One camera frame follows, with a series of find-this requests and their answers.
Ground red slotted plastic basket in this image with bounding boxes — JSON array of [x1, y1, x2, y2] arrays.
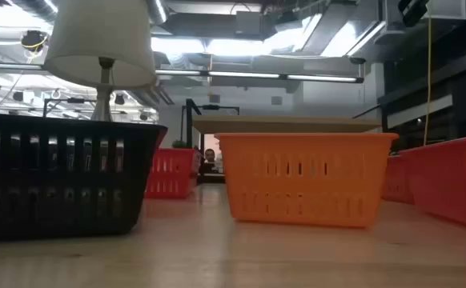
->
[[380, 154, 415, 205], [399, 134, 466, 232], [144, 147, 203, 200]]

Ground orange slotted plastic basket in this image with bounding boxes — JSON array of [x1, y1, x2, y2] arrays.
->
[[215, 132, 400, 229]]

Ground black slotted plastic basket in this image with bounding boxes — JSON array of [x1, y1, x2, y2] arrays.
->
[[0, 112, 169, 242]]

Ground wooden shelf black metal legs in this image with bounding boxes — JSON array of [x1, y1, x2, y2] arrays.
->
[[180, 98, 391, 185]]

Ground person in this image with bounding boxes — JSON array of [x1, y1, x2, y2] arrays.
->
[[201, 147, 219, 175]]

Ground long ceiling light bar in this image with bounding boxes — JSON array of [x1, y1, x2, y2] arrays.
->
[[155, 69, 365, 84]]

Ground white shade table lamp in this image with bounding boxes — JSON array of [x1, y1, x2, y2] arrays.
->
[[42, 0, 159, 122]]

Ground black background frame bar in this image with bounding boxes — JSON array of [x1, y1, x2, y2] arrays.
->
[[200, 104, 241, 112]]

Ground silver round ceiling duct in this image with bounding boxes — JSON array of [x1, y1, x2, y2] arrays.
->
[[147, 0, 169, 26]]

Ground black background rig frame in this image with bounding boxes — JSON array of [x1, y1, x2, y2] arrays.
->
[[42, 97, 97, 119]]

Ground yellow hanging cable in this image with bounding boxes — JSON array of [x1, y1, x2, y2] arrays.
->
[[423, 18, 433, 146]]

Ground black ceiling device yellow wire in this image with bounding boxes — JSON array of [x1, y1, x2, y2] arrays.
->
[[20, 30, 51, 53]]

